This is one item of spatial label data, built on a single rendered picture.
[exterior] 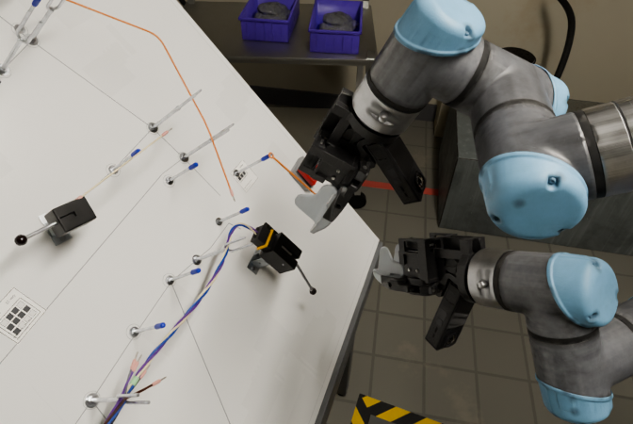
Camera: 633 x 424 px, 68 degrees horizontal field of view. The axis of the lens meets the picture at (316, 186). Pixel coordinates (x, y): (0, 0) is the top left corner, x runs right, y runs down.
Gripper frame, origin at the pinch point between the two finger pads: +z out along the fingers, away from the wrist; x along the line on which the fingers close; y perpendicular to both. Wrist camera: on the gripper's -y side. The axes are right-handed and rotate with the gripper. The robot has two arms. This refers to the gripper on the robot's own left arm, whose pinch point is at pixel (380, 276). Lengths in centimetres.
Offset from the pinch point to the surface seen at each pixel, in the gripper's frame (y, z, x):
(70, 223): 13.8, 6.6, 44.7
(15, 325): 2, 10, 51
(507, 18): 93, 78, -169
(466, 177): 14, 77, -125
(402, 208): 0, 120, -125
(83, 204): 16.0, 7.7, 42.8
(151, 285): 2.9, 14.4, 33.5
